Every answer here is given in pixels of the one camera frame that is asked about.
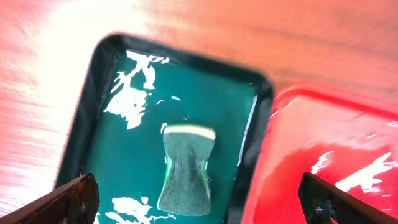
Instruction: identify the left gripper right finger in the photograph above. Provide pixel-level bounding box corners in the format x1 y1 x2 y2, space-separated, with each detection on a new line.
298 172 397 224

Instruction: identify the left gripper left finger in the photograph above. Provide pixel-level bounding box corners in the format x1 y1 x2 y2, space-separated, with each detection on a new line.
1 174 100 224

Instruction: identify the green yellow scrub sponge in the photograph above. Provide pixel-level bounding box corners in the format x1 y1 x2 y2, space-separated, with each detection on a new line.
157 124 216 216

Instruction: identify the red plastic tray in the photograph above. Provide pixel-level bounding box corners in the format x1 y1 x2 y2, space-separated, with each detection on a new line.
242 83 397 223

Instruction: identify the dark green tray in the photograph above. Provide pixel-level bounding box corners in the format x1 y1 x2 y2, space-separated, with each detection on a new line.
57 34 274 223

